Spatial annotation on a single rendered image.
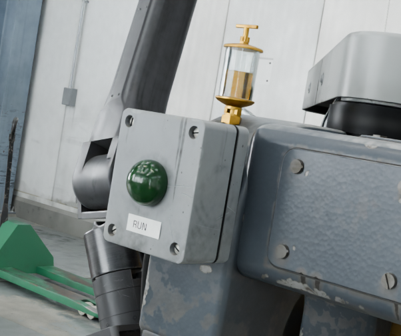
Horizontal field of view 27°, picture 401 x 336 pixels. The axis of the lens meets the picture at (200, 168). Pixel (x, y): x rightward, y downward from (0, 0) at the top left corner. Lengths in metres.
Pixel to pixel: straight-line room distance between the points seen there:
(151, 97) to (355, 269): 0.44
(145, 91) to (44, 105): 8.28
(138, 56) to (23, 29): 8.29
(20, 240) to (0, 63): 3.56
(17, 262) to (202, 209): 5.74
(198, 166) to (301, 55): 6.43
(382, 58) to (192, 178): 0.20
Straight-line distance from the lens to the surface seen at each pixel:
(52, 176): 8.94
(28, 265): 6.30
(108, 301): 0.84
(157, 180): 0.52
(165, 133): 0.53
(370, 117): 0.63
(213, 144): 0.52
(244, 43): 0.60
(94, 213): 0.87
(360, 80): 0.64
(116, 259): 0.84
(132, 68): 0.89
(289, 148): 0.53
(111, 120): 0.87
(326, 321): 0.76
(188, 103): 7.63
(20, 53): 9.16
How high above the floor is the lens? 1.33
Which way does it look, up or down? 3 degrees down
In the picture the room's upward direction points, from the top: 9 degrees clockwise
